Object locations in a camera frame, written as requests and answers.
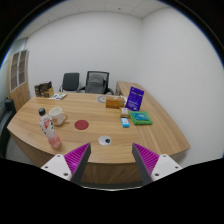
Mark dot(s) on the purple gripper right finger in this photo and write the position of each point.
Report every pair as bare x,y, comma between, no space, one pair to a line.
152,166

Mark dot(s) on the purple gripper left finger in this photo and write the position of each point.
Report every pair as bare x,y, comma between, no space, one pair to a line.
71,166

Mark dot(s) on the clear plastic water bottle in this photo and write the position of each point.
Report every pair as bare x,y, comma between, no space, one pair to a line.
47,126

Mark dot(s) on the red round coaster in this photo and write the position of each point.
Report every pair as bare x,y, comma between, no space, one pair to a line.
81,124

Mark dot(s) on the green flat box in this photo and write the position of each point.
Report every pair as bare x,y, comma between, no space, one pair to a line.
140,118

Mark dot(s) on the white ceramic mug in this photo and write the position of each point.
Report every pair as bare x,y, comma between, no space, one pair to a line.
57,115

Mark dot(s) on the blue small box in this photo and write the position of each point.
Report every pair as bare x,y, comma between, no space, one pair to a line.
125,122

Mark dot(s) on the small brown box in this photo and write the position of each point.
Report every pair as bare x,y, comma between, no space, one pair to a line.
124,112

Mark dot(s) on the colourful booklet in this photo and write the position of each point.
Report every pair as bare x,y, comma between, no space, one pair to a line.
58,96

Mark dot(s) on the purple standing sign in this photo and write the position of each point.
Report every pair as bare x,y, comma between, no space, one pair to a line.
135,98

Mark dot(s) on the grey round grommet far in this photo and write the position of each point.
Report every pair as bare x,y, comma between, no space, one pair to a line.
101,99

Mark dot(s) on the wooden tissue box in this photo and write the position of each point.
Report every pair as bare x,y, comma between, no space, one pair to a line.
114,102

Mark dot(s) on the black chair at left edge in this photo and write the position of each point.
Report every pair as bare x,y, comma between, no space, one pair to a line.
7,112

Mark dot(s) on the black office chair left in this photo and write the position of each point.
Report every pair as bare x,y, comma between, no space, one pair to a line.
70,82

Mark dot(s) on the grey mesh office chair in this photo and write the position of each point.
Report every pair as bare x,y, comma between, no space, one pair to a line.
97,82

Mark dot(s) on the wooden cabinet with glass doors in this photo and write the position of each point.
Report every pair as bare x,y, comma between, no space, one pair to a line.
17,79

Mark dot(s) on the silver table cable grommet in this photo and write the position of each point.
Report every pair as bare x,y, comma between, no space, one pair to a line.
105,140

